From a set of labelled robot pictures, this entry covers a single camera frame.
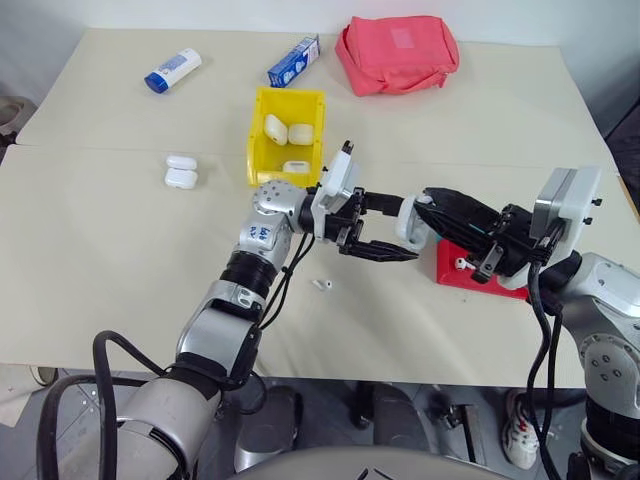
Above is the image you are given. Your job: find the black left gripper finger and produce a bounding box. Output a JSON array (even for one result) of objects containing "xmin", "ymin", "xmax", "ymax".
[
  {"xmin": 363, "ymin": 191, "xmax": 406, "ymax": 218},
  {"xmin": 338, "ymin": 239, "xmax": 420, "ymax": 265}
]

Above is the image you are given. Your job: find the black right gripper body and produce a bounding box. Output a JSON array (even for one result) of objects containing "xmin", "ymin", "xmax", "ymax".
[{"xmin": 472, "ymin": 202, "xmax": 540, "ymax": 285}]

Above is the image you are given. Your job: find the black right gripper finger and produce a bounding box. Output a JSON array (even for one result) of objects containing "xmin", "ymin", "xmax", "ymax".
[
  {"xmin": 423, "ymin": 186, "xmax": 503, "ymax": 230},
  {"xmin": 416, "ymin": 205, "xmax": 497, "ymax": 254}
]

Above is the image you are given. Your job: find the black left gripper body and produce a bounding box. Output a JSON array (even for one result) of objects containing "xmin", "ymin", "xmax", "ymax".
[{"xmin": 323, "ymin": 186, "xmax": 370, "ymax": 250}]

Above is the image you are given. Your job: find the yellow plastic bin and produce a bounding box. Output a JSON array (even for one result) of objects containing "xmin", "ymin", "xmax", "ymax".
[{"xmin": 245, "ymin": 85, "xmax": 328, "ymax": 189}]

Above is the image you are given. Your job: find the red and blue stepped tray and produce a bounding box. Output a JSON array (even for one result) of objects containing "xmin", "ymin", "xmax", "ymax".
[{"xmin": 435, "ymin": 225, "xmax": 532, "ymax": 302}]

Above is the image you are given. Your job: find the pink fabric pouch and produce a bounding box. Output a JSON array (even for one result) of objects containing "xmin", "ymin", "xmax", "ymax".
[{"xmin": 333, "ymin": 15, "xmax": 461, "ymax": 98}]

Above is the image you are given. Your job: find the dark chair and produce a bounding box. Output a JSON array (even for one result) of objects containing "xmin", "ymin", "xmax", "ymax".
[{"xmin": 603, "ymin": 94, "xmax": 640, "ymax": 176}]

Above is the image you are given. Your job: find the person leg in jeans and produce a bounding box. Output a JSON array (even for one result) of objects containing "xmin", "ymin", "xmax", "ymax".
[{"xmin": 519, "ymin": 384, "xmax": 587, "ymax": 407}]

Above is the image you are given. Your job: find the dark rounded shape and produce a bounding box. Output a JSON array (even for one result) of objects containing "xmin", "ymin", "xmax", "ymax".
[
  {"xmin": 234, "ymin": 384, "xmax": 305, "ymax": 474},
  {"xmin": 370, "ymin": 382, "xmax": 437, "ymax": 454}
]

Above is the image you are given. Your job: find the blue and white carton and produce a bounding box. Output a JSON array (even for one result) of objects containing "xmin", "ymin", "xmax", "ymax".
[{"xmin": 266, "ymin": 33, "xmax": 322, "ymax": 89}]

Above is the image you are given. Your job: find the rusty metal bar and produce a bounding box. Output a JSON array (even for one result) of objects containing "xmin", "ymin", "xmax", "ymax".
[{"xmin": 460, "ymin": 401, "xmax": 490, "ymax": 465}]

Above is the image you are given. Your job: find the white sneaker of person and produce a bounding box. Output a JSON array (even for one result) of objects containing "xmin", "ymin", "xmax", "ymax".
[{"xmin": 501, "ymin": 389, "xmax": 542, "ymax": 471}]

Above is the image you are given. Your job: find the light grey robot torso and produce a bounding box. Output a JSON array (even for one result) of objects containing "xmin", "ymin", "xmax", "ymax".
[{"xmin": 233, "ymin": 444, "xmax": 507, "ymax": 480}]

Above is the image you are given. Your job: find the white bottle with blue cap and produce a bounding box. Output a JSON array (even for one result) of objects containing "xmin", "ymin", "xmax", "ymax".
[{"xmin": 143, "ymin": 46, "xmax": 204, "ymax": 96}]

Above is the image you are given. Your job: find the beige caster wheel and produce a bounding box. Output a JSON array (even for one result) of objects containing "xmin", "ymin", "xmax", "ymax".
[{"xmin": 28, "ymin": 365, "xmax": 62, "ymax": 388}]

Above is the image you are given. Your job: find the grey round object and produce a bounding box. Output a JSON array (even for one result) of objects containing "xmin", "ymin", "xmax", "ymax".
[{"xmin": 0, "ymin": 94, "xmax": 37, "ymax": 147}]

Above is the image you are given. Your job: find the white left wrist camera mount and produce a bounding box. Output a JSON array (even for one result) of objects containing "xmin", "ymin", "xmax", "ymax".
[{"xmin": 309, "ymin": 141, "xmax": 365, "ymax": 242}]

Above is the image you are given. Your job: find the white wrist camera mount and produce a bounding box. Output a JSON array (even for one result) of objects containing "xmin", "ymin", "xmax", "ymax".
[
  {"xmin": 529, "ymin": 165, "xmax": 602, "ymax": 262},
  {"xmin": 309, "ymin": 141, "xmax": 365, "ymax": 242}
]

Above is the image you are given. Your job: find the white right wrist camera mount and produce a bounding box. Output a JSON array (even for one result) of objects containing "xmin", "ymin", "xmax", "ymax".
[{"xmin": 529, "ymin": 165, "xmax": 602, "ymax": 262}]

